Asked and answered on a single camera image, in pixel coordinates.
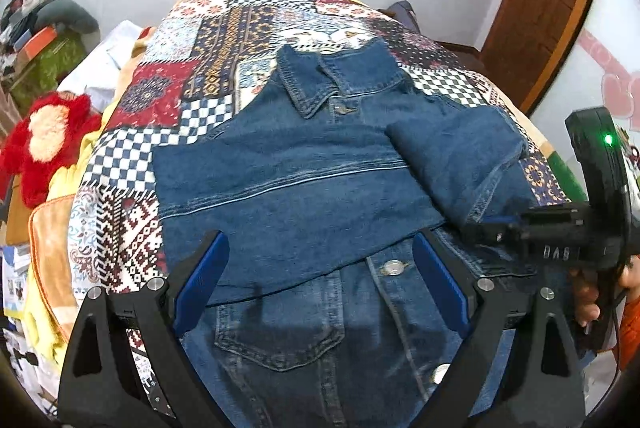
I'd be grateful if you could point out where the blue denim jacket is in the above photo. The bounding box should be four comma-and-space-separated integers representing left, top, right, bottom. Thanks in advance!
152, 40, 537, 427

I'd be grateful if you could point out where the orange right sleeve forearm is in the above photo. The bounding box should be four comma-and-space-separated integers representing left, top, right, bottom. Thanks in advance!
614, 298, 640, 370

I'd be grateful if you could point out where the person's right hand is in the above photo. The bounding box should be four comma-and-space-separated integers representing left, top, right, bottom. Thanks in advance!
569, 255, 640, 328

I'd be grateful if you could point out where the yellow cloth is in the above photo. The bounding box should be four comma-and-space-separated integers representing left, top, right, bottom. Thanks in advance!
23, 129, 102, 370

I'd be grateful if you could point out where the orange tan blanket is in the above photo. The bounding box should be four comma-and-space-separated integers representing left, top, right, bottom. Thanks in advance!
28, 195, 79, 342

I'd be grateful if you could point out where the red plush toy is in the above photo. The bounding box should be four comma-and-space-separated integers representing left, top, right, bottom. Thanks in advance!
1, 92, 101, 208

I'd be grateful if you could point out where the brown wooden door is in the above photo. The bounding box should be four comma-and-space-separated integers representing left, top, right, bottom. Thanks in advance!
480, 0, 592, 114

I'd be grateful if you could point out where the purple grey backpack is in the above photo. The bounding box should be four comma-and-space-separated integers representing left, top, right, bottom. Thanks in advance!
383, 0, 421, 33

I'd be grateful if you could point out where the white folded cloth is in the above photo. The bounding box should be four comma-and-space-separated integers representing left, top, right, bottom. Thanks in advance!
58, 20, 143, 113

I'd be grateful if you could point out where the green storage box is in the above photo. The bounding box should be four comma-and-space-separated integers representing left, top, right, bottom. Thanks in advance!
3, 31, 87, 116

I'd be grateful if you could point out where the patchwork patterned bedspread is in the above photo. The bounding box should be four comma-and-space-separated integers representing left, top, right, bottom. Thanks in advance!
79, 0, 566, 301

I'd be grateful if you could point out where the orange box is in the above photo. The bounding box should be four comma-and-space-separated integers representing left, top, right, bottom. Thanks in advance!
16, 26, 58, 63

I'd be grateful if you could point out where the grey pillow on pile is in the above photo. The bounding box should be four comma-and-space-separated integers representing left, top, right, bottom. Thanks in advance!
32, 0, 99, 34

